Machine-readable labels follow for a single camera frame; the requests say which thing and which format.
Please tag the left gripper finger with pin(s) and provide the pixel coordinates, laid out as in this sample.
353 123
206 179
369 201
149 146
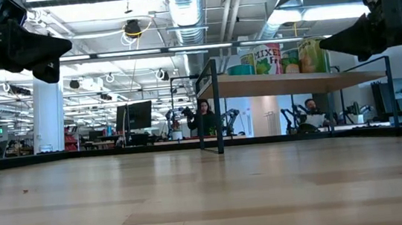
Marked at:
47 73
37 51

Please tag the tall green oranges can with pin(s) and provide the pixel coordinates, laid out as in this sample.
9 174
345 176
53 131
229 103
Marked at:
313 55

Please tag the short green orange can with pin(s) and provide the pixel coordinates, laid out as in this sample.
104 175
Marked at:
291 66

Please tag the mixed fruit can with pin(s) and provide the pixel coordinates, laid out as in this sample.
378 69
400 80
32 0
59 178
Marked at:
268 58

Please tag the short teal can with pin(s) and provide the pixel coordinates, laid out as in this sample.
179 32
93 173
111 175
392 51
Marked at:
238 70

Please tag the black background robot arm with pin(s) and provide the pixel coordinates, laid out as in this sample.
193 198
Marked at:
231 118
289 118

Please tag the white square pillar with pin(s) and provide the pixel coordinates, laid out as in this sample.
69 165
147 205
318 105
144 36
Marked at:
47 113

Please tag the red cabinet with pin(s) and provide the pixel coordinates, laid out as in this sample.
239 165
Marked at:
70 139

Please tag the person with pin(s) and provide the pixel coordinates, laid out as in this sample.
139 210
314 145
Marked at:
314 119
205 121

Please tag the black computer monitor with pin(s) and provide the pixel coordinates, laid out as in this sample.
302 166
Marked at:
136 115

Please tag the yellow carrots can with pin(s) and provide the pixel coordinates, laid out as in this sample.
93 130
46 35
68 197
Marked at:
248 59

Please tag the white plant pot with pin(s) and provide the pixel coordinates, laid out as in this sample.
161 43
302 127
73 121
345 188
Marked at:
177 135

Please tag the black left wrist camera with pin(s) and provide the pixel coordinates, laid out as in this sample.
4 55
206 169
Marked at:
10 10

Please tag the wooden shelf black frame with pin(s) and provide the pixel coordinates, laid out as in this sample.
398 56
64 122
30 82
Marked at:
287 82

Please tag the ribbed silver duct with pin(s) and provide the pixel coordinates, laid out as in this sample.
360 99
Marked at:
187 13

